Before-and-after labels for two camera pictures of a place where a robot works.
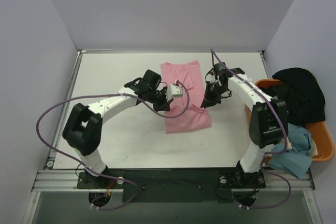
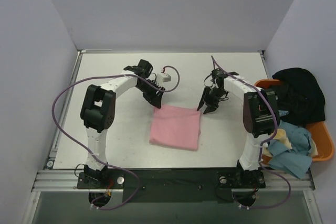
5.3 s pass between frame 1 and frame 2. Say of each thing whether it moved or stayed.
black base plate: stayed
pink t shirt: moved
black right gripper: stayed
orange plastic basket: stayed
